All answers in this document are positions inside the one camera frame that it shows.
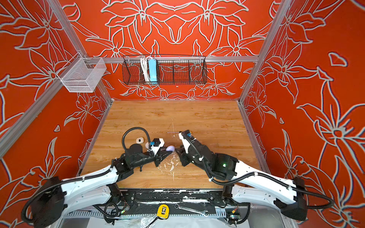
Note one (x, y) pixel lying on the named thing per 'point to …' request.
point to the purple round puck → (170, 148)
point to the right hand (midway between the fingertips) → (172, 150)
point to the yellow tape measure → (163, 211)
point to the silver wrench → (177, 206)
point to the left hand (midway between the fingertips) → (170, 150)
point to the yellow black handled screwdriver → (174, 132)
